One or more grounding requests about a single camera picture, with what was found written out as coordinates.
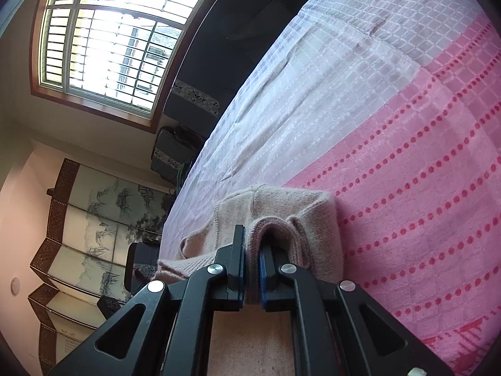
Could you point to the round white ceiling fixture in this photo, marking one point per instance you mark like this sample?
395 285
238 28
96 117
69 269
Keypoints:
15 285

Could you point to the dark armchair with patterned strip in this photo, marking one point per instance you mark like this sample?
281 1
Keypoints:
174 149

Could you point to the beige knit sweater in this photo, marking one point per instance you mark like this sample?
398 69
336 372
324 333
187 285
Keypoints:
282 207

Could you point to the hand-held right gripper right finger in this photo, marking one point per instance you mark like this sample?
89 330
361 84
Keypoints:
264 282

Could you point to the pink and white checkered blanket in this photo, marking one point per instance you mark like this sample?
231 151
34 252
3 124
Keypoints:
372 133

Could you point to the barred window with wooden frame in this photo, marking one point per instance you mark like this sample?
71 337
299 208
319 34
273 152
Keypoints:
109 39

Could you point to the painted folding screen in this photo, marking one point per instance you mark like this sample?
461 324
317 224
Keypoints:
90 219

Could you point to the dark chair with cushion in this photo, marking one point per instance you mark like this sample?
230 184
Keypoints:
143 262

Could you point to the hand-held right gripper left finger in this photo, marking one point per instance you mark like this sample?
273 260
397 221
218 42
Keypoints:
237 260

